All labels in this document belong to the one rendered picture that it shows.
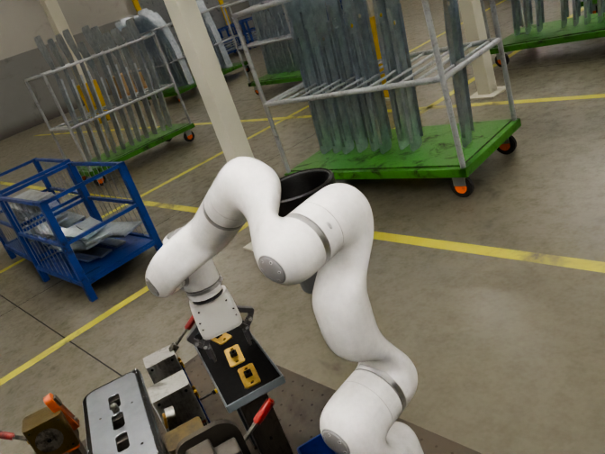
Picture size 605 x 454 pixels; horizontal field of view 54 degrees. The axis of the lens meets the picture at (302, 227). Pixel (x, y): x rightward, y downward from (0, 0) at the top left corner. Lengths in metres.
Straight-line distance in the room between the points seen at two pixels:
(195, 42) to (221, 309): 3.37
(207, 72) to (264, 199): 3.69
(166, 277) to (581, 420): 1.94
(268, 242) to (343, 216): 0.13
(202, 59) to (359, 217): 3.69
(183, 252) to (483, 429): 1.84
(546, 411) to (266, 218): 2.06
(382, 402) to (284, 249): 0.39
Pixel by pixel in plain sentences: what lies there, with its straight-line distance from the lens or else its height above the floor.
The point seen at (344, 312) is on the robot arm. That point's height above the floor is 1.40.
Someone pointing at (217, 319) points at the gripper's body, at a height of 1.28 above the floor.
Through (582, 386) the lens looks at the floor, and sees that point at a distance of 2.90.
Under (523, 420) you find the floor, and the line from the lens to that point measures 2.77.
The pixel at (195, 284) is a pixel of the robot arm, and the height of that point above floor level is 1.39.
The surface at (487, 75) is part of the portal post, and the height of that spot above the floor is 0.23.
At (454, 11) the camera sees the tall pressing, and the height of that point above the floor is 1.31.
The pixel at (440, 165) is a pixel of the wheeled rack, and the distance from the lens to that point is 4.71.
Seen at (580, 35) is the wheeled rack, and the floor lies 0.26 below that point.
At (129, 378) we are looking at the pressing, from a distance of 1.95.
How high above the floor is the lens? 1.92
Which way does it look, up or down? 22 degrees down
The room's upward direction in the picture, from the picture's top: 20 degrees counter-clockwise
